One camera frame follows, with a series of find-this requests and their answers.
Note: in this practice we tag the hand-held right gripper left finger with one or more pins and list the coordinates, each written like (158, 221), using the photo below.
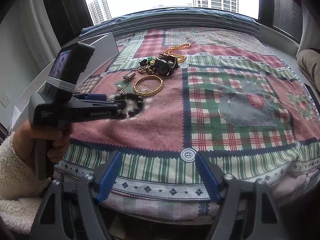
(110, 177)

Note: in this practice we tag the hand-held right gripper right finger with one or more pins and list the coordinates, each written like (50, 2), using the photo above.
(207, 177)

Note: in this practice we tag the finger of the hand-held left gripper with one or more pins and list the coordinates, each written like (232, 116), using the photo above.
(118, 108)
(96, 96)

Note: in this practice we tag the grey jewelry box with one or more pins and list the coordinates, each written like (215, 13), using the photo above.
(102, 47)

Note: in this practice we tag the person's left forearm white fleece sleeve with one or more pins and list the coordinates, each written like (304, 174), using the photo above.
(17, 187)

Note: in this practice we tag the person's left hand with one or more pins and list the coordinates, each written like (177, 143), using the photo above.
(60, 142)

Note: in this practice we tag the pearl pendant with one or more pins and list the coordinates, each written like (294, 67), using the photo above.
(119, 87)

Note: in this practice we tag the gold bangle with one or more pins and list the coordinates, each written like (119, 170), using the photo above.
(155, 91)

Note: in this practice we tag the plaid patchwork blanket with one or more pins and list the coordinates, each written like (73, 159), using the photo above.
(225, 135)

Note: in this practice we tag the black rose ornament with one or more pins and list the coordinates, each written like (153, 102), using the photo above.
(143, 63)

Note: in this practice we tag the green bead ornament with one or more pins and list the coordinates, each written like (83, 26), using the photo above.
(150, 60)

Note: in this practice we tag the black wrist watch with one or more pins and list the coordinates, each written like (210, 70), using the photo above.
(161, 66)

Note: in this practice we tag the dark curtain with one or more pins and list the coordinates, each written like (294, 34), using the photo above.
(65, 10)

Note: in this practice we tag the blue striped bedding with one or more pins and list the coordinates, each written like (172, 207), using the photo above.
(175, 20)

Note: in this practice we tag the black flat device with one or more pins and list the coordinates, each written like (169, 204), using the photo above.
(310, 95)

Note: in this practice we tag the beige cushion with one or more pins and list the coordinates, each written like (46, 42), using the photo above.
(310, 65)

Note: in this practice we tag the white wall socket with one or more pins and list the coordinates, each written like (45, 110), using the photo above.
(5, 100)

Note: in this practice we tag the dark window frame with grille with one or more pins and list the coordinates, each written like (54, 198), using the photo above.
(285, 7)

